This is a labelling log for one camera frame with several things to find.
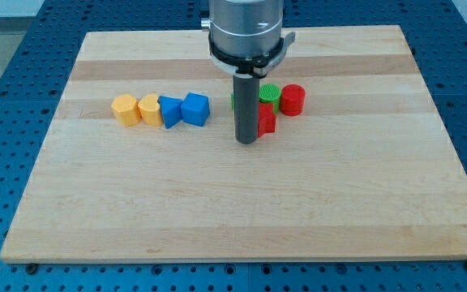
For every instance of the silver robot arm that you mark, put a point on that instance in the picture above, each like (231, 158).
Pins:
(245, 36)

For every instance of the red star block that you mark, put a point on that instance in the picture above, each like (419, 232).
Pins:
(267, 119)

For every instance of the blue cube block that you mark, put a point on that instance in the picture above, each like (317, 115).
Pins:
(195, 109)

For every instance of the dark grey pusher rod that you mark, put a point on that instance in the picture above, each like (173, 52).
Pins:
(246, 109)

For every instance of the green cylinder block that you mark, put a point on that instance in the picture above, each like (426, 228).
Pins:
(270, 94)

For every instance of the blue triangle block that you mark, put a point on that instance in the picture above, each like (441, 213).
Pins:
(170, 110)

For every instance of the red cylinder block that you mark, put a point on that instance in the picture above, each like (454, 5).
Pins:
(292, 99)

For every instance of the yellow heart block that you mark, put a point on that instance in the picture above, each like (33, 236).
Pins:
(150, 110)

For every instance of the yellow hexagon block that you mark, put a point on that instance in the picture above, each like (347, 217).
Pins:
(125, 110)

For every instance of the wooden board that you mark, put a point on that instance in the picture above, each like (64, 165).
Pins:
(367, 172)

